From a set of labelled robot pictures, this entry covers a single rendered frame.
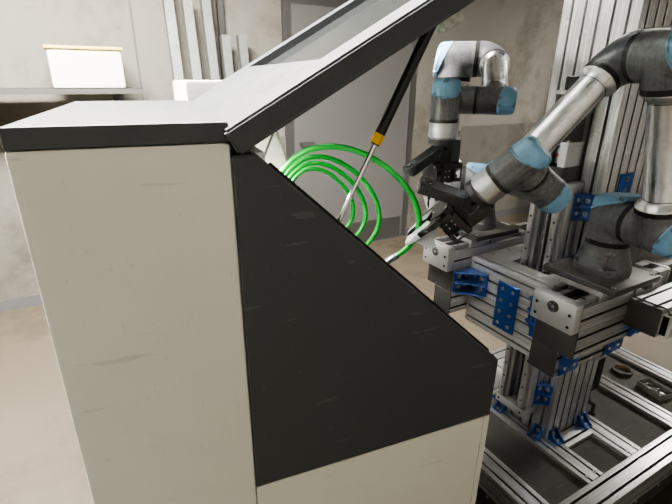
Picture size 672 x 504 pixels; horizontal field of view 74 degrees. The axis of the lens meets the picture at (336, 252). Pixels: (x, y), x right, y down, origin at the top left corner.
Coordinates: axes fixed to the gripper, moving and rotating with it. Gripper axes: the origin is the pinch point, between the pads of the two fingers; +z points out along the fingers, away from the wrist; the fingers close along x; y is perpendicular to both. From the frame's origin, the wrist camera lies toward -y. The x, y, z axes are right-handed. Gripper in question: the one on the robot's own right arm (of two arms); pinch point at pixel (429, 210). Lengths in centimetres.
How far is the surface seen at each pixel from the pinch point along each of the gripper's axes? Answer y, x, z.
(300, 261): -50, -38, -6
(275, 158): -36, 32, -12
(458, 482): -10, -38, 61
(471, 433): -8, -38, 46
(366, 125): 114, 280, 5
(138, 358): -78, -37, 7
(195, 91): -58, 33, -32
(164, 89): -58, 263, -27
